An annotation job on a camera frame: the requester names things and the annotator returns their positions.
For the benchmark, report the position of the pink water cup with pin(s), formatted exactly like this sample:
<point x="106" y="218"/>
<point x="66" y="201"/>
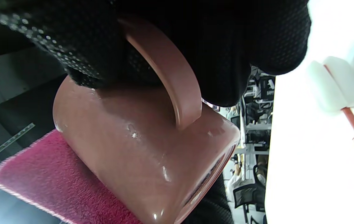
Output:
<point x="127" y="149"/>

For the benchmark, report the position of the wooden sponge cup brush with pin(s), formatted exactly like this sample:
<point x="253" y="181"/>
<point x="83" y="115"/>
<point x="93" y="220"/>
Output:
<point x="335" y="84"/>

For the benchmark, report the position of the magenta cleaning cloth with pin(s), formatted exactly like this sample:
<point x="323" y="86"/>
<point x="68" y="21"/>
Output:
<point x="49" y="180"/>

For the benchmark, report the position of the person's left hand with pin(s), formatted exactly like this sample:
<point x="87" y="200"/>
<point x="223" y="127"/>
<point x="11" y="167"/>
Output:
<point x="214" y="208"/>

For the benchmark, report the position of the person's right hand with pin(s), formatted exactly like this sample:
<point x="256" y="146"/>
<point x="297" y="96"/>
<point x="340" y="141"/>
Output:
<point x="226" y="40"/>

